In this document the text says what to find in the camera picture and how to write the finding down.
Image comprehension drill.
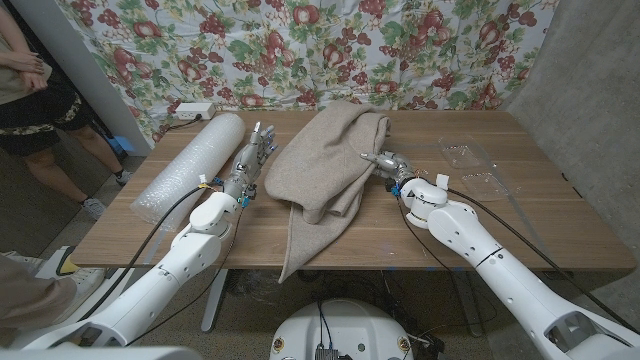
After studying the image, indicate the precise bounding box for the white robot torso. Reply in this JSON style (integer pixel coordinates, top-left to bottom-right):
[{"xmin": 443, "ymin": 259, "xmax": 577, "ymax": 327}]
[{"xmin": 269, "ymin": 298, "xmax": 414, "ymax": 360}]

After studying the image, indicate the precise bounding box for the white power strip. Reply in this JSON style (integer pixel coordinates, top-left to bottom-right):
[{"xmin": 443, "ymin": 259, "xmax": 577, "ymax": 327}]
[{"xmin": 174, "ymin": 102, "xmax": 217, "ymax": 121}]

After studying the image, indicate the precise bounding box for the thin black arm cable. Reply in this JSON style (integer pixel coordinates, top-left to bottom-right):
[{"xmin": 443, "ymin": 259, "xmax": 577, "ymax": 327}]
[
  {"xmin": 397, "ymin": 194, "xmax": 499, "ymax": 341},
  {"xmin": 124, "ymin": 204, "xmax": 245, "ymax": 347}
]

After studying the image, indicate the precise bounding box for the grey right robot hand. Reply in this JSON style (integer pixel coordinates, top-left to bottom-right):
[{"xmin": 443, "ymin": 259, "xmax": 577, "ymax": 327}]
[{"xmin": 359, "ymin": 150, "xmax": 419, "ymax": 189}]

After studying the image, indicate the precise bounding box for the standing person in dark shorts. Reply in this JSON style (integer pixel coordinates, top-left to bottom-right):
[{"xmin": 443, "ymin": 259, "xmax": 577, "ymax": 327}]
[{"xmin": 0, "ymin": 4, "xmax": 135, "ymax": 221}]

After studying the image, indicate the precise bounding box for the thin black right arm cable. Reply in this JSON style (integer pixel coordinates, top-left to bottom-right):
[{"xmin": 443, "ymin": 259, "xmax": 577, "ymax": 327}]
[{"xmin": 397, "ymin": 194, "xmax": 499, "ymax": 341}]

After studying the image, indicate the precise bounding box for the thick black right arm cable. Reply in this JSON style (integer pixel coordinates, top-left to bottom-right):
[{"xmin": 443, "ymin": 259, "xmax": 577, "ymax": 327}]
[{"xmin": 447, "ymin": 187, "xmax": 640, "ymax": 335}]

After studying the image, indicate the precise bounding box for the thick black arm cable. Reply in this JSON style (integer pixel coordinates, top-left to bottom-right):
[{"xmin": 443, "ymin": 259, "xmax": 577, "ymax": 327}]
[
  {"xmin": 447, "ymin": 187, "xmax": 640, "ymax": 335},
  {"xmin": 77, "ymin": 183, "xmax": 224, "ymax": 321}
]

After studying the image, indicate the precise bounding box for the grey table leg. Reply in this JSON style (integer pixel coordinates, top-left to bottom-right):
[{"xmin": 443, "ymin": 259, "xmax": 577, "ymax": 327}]
[
  {"xmin": 200, "ymin": 269, "xmax": 230, "ymax": 334},
  {"xmin": 452, "ymin": 269, "xmax": 484, "ymax": 339}
]

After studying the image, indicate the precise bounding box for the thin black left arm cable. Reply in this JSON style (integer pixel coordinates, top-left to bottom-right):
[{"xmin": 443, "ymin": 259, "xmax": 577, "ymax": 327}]
[{"xmin": 124, "ymin": 204, "xmax": 245, "ymax": 347}]

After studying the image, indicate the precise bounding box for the clear plastic clamshell container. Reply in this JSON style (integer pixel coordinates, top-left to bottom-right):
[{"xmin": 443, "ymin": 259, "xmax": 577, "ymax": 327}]
[{"xmin": 437, "ymin": 133, "xmax": 512, "ymax": 202}]

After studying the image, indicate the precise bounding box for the floral fruit print backdrop cloth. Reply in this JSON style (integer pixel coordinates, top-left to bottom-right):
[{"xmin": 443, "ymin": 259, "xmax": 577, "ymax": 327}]
[{"xmin": 54, "ymin": 0, "xmax": 560, "ymax": 144}]

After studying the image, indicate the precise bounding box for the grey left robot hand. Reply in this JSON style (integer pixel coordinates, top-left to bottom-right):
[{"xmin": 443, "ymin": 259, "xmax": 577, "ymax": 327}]
[{"xmin": 222, "ymin": 121, "xmax": 278, "ymax": 200}]

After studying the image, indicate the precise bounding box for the beige wool coat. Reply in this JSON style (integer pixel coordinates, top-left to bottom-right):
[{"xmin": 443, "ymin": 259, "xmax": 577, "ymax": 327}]
[{"xmin": 263, "ymin": 100, "xmax": 392, "ymax": 285}]

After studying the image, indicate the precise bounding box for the bubble wrap roll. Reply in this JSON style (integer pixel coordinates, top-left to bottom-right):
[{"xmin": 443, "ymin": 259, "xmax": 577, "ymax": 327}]
[{"xmin": 130, "ymin": 112, "xmax": 247, "ymax": 232}]

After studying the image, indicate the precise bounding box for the seated person in beige trousers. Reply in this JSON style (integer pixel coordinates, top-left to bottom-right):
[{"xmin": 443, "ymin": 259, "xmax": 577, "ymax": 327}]
[{"xmin": 0, "ymin": 249, "xmax": 106, "ymax": 346}]

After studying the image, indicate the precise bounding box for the blue object on floor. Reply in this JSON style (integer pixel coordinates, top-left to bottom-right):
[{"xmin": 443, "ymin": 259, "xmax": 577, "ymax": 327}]
[{"xmin": 108, "ymin": 135, "xmax": 136, "ymax": 155}]

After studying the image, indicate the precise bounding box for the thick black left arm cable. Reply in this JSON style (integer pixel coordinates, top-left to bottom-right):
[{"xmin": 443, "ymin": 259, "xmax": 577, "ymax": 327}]
[{"xmin": 77, "ymin": 183, "xmax": 224, "ymax": 321}]

